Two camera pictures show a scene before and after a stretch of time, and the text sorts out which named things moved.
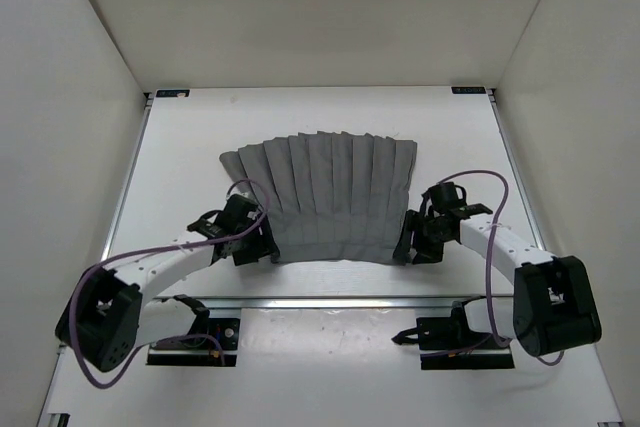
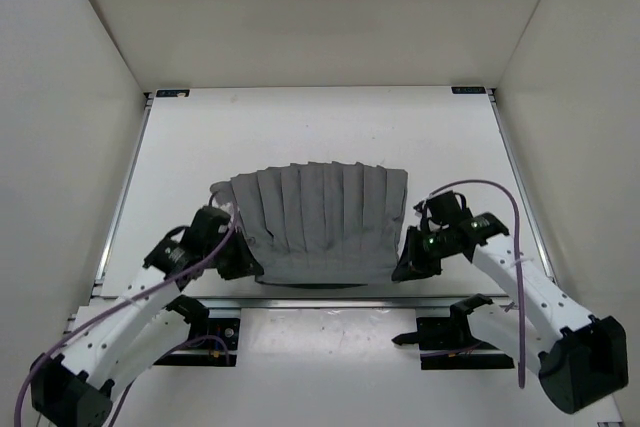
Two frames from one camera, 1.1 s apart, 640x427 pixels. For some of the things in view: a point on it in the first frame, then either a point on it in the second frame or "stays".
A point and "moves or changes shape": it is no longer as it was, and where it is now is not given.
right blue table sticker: (468, 90) stays
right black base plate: (444, 344) stays
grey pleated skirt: (328, 197) moves or changes shape
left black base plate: (217, 347) stays
